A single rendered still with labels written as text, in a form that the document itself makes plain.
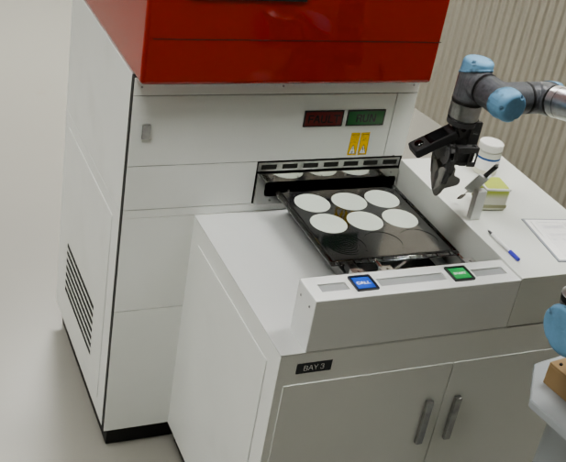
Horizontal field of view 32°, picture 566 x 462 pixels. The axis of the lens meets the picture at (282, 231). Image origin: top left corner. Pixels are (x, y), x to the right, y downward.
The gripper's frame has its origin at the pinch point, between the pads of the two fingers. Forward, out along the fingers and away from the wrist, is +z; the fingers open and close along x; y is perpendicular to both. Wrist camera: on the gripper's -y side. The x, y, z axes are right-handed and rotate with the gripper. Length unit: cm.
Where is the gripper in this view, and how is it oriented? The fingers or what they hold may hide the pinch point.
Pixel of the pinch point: (433, 190)
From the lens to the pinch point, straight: 251.8
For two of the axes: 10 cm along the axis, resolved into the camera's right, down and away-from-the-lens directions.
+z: -1.7, 8.5, 5.0
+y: 9.3, -0.2, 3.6
